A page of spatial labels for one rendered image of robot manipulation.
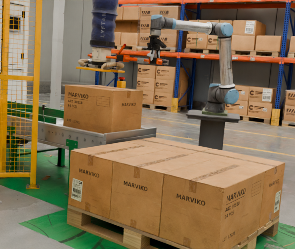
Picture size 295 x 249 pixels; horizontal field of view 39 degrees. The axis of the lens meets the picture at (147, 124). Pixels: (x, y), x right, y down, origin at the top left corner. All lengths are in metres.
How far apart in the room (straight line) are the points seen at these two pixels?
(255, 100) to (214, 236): 8.37
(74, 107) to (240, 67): 8.71
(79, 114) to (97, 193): 1.10
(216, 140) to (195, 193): 1.73
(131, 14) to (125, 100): 8.77
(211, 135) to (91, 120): 1.18
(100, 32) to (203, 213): 1.99
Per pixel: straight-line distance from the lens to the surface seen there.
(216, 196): 2.36
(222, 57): 3.89
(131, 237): 2.77
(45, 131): 3.91
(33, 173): 3.95
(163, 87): 11.59
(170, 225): 2.56
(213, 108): 4.09
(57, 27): 6.71
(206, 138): 4.10
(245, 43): 10.74
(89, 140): 3.51
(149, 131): 3.83
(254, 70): 11.99
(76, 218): 3.08
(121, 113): 3.60
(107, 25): 3.78
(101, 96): 3.59
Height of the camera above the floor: 1.16
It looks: 8 degrees down
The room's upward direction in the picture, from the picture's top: 4 degrees clockwise
